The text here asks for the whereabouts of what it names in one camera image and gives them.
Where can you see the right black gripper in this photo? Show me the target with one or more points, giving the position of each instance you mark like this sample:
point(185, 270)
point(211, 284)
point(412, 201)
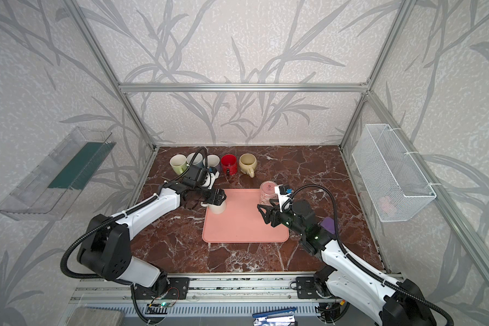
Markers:
point(268, 210)

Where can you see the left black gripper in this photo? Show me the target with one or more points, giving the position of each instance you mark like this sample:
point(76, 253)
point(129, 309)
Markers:
point(219, 200)

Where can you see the white ceramic mug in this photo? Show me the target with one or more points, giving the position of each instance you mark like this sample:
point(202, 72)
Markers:
point(215, 209)

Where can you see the pink ghost pattern mug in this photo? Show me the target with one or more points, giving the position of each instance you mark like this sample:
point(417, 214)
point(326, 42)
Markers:
point(267, 192)

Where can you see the red mug black handle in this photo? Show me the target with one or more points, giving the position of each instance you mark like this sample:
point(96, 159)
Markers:
point(229, 164)

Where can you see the lavender ceramic mug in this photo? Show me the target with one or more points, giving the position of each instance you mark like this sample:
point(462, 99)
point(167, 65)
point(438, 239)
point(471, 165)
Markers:
point(214, 162)

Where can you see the blue polka dot mug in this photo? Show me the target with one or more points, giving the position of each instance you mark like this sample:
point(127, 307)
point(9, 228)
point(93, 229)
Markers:
point(195, 159)

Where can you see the cream speckled squat mug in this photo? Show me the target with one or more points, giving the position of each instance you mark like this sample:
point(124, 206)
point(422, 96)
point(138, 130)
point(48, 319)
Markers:
point(248, 164)

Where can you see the light green ceramic mug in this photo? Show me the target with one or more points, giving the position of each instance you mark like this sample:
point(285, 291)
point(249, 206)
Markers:
point(179, 164)

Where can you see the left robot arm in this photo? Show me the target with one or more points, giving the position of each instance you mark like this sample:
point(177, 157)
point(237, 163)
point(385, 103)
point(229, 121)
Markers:
point(104, 250)

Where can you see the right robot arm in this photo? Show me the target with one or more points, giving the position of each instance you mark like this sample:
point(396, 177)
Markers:
point(384, 299)

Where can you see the pink plastic tray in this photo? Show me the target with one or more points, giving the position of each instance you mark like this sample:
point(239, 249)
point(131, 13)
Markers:
point(241, 221)

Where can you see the blue stapler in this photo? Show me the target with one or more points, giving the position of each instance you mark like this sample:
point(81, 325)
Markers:
point(282, 317)

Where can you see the pink item in basket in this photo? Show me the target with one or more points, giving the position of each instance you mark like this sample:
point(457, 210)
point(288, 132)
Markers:
point(387, 206)

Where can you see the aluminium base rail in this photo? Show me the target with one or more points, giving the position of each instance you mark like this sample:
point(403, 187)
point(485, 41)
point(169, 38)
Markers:
point(212, 294)

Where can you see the white wire mesh basket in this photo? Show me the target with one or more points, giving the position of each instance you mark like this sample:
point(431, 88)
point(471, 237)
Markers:
point(388, 168)

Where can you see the clear plastic wall bin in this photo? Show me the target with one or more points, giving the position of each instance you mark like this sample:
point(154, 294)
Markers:
point(50, 190)

